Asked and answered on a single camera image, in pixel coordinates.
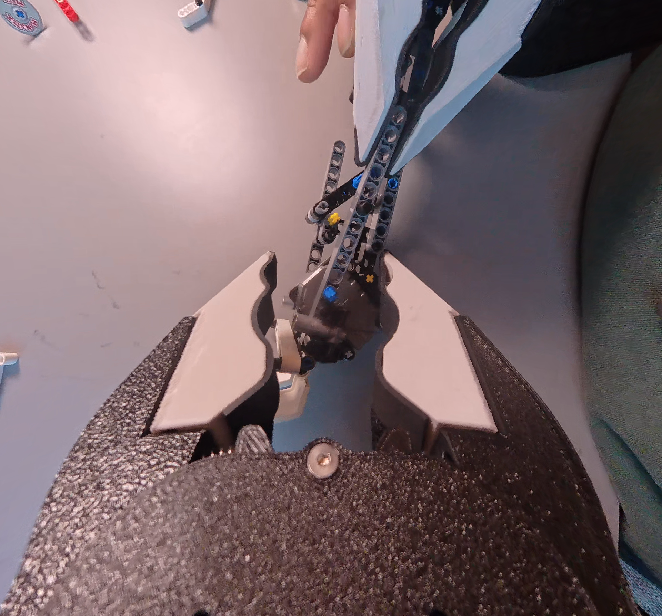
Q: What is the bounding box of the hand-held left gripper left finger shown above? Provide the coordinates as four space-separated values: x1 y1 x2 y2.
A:
150 253 280 436

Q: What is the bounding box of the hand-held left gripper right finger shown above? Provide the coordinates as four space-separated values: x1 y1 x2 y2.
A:
371 255 499 436

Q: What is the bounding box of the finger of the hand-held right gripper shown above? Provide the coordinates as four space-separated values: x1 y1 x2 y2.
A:
352 0 445 165
393 0 568 174

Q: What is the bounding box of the toy brick model car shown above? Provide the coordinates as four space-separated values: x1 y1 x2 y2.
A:
264 0 461 420

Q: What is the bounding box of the person's right hand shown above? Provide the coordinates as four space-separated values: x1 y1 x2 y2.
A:
295 0 361 84

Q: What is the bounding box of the person's green sweatshirt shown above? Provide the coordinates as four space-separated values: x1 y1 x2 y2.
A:
578 48 662 596

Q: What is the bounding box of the round grey disc piece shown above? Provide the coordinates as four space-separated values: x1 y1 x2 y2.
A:
0 0 45 39

